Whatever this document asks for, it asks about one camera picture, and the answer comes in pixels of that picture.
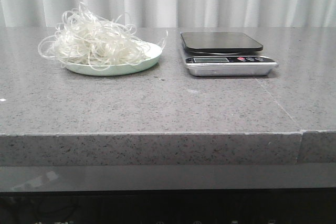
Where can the white vermicelli noodle bundle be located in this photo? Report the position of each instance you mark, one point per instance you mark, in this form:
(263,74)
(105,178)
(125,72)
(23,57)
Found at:
(83,38)

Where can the light green round plate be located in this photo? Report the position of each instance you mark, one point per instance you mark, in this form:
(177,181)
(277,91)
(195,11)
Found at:
(118,69)

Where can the silver black kitchen scale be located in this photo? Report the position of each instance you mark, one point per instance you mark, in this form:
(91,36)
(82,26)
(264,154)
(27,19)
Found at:
(221,54)

